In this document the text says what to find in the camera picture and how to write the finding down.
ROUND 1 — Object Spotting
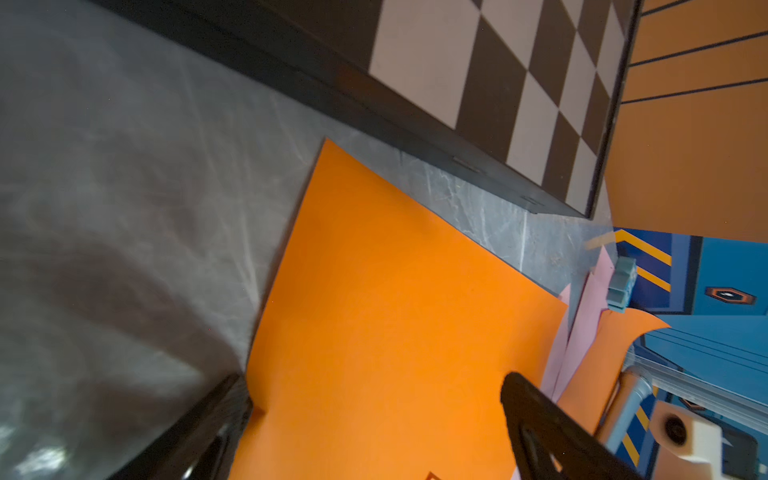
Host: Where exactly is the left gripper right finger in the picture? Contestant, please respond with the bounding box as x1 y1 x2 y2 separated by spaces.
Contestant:
500 372 640 480

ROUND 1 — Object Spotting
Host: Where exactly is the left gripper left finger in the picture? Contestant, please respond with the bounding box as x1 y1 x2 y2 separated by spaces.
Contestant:
110 373 252 479

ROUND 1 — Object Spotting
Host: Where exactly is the orange paper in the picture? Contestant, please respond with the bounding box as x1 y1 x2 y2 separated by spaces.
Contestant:
231 141 566 479
557 308 669 434

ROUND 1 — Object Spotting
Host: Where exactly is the grey metal cylinder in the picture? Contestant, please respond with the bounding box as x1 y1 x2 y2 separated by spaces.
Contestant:
596 366 653 454

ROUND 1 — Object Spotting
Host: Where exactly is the pink paper lower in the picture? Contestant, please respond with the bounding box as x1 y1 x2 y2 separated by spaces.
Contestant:
540 247 615 403

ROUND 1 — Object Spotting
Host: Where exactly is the small blue toy box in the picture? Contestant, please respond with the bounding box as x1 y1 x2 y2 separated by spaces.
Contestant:
606 256 638 313

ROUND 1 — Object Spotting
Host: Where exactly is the black white chessboard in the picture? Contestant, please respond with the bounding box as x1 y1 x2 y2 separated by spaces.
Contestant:
107 0 642 218

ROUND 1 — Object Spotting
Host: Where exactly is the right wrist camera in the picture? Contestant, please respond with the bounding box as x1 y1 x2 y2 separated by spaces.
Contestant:
649 400 768 480

